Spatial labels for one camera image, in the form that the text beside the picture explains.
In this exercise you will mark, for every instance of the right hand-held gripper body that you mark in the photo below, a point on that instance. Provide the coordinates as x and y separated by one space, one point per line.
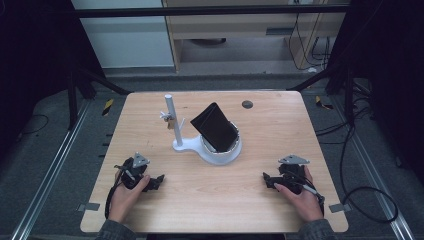
293 180

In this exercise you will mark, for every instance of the bunch of metal keys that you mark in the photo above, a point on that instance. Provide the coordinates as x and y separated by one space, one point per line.
171 122

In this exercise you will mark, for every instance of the black horizontal bar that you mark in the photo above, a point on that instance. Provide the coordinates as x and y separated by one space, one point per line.
200 11

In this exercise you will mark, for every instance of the person's right hand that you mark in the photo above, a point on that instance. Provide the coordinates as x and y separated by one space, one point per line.
305 205

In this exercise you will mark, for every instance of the aluminium floor rail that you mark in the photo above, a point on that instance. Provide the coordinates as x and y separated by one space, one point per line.
373 166
53 166

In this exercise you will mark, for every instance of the white cabinet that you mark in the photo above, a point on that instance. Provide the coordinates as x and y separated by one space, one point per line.
126 43

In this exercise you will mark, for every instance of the light wooden desk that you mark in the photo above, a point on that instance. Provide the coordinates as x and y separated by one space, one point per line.
233 25

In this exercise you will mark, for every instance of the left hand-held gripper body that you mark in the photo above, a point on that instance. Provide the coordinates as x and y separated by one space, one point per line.
131 176

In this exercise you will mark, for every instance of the grey tape strip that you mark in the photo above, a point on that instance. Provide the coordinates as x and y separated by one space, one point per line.
340 207
89 206

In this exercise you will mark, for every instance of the white key stand with hooks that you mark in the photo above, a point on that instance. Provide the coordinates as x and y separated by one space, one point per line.
174 110

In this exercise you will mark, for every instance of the black metal stand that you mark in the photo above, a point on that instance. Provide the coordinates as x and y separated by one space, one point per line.
72 100
348 96

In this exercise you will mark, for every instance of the black wallet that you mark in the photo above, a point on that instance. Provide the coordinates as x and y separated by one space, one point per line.
215 128

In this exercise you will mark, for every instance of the person's left hand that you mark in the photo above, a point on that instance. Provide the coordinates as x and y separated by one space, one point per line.
123 203

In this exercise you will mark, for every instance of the yellow black hazard tape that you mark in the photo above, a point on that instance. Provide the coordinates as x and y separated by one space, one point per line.
107 107
322 102

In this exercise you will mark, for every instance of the black curtain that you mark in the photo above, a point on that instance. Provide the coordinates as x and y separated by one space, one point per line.
33 66
393 66

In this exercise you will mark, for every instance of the white plug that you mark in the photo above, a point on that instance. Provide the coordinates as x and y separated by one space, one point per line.
312 69

